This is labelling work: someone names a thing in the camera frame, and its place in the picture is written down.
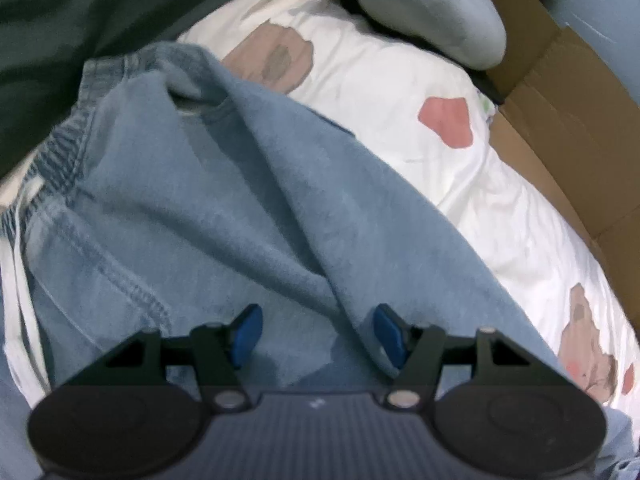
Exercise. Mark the brown cardboard sheet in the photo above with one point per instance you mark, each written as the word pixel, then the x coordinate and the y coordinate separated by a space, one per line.
pixel 560 110

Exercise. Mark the blue denim pants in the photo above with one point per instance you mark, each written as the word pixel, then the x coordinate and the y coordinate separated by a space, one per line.
pixel 200 200

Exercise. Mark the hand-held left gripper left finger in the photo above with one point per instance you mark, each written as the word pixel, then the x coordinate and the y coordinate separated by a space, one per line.
pixel 247 332

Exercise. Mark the grey neck pillow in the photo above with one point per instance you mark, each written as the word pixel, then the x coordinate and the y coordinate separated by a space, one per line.
pixel 450 15

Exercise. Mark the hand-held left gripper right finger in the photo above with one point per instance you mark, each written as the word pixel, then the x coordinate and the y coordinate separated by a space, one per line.
pixel 387 335

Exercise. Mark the floral print cloth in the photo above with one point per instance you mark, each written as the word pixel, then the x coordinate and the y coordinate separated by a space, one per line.
pixel 486 107

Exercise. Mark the grey upright mattress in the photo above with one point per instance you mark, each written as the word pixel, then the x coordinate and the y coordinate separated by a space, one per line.
pixel 610 25

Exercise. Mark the cream bear print blanket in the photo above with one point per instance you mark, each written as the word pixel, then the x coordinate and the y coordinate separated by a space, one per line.
pixel 400 160

